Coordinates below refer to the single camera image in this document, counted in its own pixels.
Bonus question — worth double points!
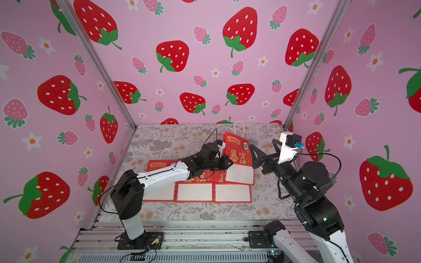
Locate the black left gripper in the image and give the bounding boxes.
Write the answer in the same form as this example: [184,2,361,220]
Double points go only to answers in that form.
[203,156,235,172]

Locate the red paper gift bag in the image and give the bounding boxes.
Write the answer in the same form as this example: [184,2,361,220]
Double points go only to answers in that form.
[138,159,190,202]

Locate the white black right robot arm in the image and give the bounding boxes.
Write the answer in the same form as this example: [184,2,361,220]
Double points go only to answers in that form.
[250,134,353,263]

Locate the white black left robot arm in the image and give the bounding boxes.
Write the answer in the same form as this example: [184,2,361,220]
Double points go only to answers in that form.
[110,140,234,249]

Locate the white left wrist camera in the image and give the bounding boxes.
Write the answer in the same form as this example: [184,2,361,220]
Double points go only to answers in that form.
[213,139,226,156]

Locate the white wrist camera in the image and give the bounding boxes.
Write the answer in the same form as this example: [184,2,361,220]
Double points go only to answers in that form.
[213,139,226,156]
[278,131,304,164]

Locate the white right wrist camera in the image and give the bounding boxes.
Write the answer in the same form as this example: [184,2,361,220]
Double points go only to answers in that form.
[278,131,304,164]

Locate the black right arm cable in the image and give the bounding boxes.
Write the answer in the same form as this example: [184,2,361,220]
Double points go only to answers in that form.
[299,152,343,198]

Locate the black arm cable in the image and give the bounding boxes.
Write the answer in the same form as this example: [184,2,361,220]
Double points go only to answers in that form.
[299,152,343,198]
[98,179,139,216]

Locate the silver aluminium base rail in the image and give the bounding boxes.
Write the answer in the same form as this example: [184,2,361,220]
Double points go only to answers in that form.
[66,220,295,263]

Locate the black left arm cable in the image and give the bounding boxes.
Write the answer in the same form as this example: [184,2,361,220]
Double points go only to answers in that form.
[98,179,139,216]

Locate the silver aluminium corner post right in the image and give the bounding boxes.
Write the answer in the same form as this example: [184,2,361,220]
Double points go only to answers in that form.
[284,0,351,131]

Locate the silver aluminium corner post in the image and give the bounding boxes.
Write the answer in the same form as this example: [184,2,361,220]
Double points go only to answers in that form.
[284,0,351,131]
[57,0,137,130]

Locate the silver aluminium corner post left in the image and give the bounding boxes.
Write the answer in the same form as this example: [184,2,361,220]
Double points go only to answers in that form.
[57,0,137,130]

